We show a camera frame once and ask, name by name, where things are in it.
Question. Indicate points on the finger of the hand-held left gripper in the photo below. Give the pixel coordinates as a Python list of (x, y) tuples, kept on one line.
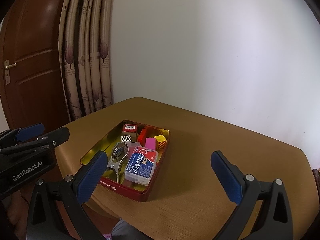
[(55, 136), (30, 131)]

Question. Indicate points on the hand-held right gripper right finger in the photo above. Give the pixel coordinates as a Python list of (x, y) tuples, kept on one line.
[(226, 177)]

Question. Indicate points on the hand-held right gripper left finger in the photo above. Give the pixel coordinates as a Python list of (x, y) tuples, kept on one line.
[(91, 177)]

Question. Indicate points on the metal bulldog clip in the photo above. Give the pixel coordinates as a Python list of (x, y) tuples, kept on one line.
[(118, 157)]

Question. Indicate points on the red tin box gold inside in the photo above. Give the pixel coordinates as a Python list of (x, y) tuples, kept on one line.
[(140, 192)]

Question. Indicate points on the clear floss box blue label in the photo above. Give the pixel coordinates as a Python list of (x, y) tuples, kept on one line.
[(141, 163)]

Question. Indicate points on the zebra striped block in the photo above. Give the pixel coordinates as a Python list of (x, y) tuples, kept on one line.
[(126, 138)]

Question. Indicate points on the red barcode carton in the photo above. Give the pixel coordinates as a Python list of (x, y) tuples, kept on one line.
[(130, 128)]

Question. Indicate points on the red block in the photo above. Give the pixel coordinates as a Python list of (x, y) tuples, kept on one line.
[(142, 135)]

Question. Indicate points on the pink eraser block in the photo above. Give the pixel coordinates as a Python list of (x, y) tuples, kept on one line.
[(150, 143)]

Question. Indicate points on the yellow striped block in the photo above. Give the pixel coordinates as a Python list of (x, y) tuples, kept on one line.
[(161, 141)]

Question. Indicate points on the pink patterned object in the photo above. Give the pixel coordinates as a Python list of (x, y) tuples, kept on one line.
[(107, 236)]

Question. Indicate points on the brown wooden door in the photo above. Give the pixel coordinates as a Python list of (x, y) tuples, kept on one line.
[(32, 67)]

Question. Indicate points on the person's grey trousers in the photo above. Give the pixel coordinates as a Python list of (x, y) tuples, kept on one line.
[(125, 232)]

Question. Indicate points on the beige flower print curtain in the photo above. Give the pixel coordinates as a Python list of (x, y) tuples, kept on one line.
[(85, 67)]

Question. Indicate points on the dark wooden furniture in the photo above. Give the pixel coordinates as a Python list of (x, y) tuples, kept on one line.
[(316, 173)]

